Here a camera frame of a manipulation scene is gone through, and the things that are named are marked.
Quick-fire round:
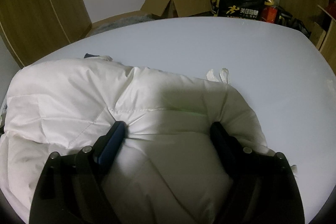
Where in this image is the white puffy down jacket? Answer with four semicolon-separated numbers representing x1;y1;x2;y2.
1;57;276;223

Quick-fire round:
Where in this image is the white bed sheet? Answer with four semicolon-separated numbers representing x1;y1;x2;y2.
23;17;335;223

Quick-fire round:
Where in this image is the wooden side shelf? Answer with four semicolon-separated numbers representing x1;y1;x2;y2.
309;3;335;73

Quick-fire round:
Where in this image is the grey fluffy rug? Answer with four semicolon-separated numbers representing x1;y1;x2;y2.
94;15;154;33

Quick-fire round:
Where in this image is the red bag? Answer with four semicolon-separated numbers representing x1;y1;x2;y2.
261;6;278;23

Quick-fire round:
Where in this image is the brown wooden wardrobe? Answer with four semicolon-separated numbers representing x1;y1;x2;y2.
1;0;92;68

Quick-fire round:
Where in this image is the open brown cardboard box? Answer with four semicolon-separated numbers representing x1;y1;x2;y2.
140;0;211;19

